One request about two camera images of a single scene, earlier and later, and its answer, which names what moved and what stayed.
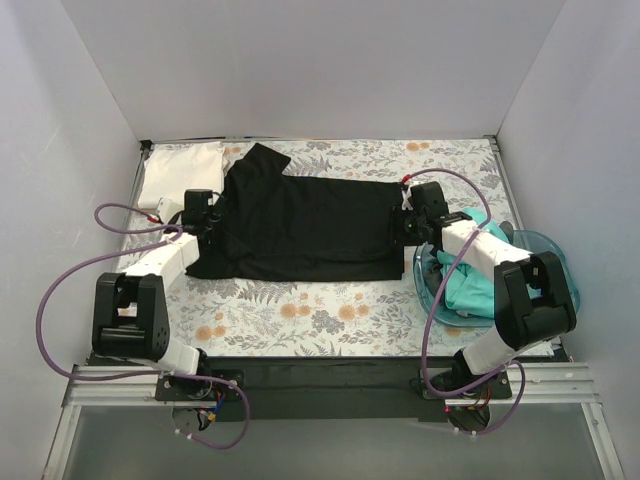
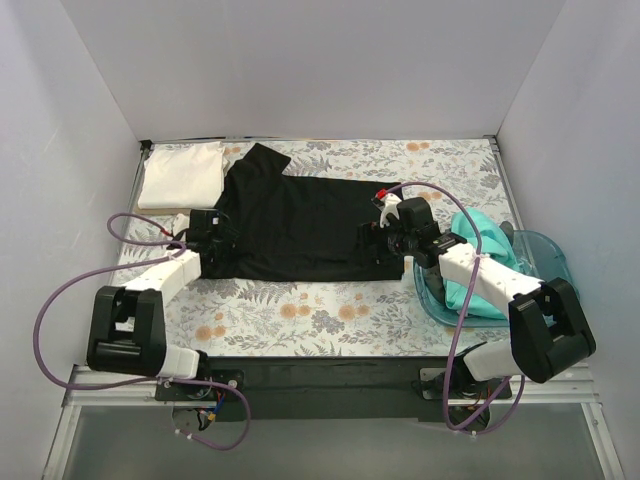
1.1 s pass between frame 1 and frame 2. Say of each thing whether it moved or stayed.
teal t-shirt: stayed
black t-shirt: stayed
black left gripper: moved
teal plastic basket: stayed
